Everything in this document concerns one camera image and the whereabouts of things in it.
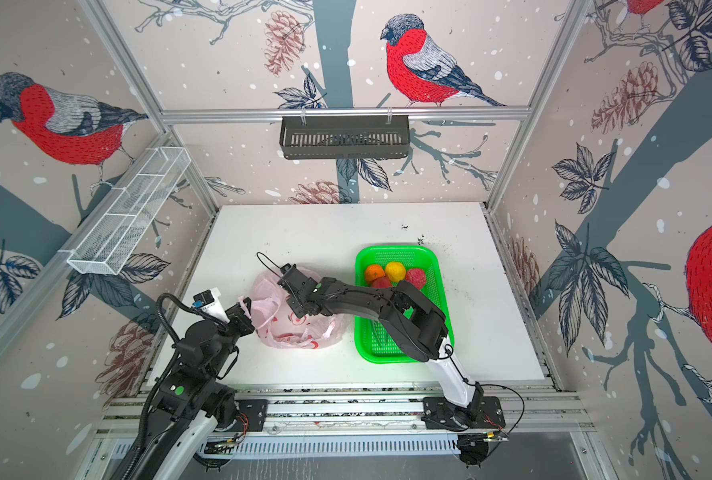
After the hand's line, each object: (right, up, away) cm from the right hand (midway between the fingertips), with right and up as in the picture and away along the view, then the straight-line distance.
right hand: (299, 301), depth 91 cm
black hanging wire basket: (+13, +56, +15) cm, 60 cm away
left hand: (-9, +4, -16) cm, 19 cm away
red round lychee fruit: (+37, +7, +1) cm, 38 cm away
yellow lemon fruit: (+31, +9, +4) cm, 32 cm away
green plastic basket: (+24, -10, -6) cm, 27 cm away
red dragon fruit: (+26, +6, -3) cm, 27 cm away
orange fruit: (+23, +9, +3) cm, 25 cm away
